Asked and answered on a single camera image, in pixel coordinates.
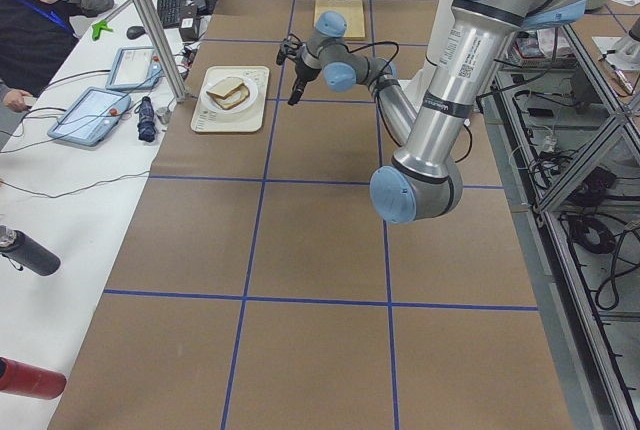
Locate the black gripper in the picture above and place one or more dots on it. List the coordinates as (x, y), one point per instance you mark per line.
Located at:
(301, 71)

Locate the white round plate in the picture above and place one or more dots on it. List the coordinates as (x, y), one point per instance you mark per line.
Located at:
(249, 83)

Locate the bread slice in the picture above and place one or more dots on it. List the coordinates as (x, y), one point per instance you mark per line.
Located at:
(225, 87)
(236, 98)

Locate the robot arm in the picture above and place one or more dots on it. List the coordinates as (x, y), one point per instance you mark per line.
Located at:
(422, 180)

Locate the cream bear serving tray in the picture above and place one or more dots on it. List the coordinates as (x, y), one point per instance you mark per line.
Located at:
(207, 120)

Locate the wooden cutting board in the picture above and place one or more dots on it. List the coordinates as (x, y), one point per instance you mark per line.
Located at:
(340, 18)

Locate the small black box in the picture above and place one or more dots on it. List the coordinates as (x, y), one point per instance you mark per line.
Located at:
(189, 29)

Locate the small silver cylinder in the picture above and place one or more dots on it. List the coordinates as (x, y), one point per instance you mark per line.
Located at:
(164, 115)

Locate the folded dark umbrella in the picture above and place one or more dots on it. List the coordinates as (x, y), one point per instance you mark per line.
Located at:
(146, 122)

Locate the black keyboard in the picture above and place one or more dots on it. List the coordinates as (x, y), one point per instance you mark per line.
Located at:
(169, 12)

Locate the far teach pendant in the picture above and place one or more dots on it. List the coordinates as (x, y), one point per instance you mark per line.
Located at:
(134, 69)

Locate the teach pendant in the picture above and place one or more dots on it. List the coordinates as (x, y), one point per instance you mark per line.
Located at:
(90, 118)
(134, 69)

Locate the black computer mouse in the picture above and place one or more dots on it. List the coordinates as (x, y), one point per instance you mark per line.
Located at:
(134, 32)

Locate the near teach pendant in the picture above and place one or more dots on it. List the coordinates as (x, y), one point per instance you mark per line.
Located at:
(90, 118)

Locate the green plastic tool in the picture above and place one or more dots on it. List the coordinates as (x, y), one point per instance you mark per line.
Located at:
(98, 28)

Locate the seated person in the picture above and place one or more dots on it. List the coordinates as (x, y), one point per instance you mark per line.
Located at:
(36, 39)

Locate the black bottle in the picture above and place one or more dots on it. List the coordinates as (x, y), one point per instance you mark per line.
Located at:
(26, 252)

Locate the red bottle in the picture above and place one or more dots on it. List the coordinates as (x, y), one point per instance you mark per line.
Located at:
(18, 378)

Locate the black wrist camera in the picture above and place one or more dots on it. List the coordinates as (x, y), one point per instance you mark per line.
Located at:
(289, 49)

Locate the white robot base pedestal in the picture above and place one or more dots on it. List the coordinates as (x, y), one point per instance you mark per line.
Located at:
(415, 88)

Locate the aluminium frame post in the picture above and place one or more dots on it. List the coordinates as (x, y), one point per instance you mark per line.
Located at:
(151, 22)

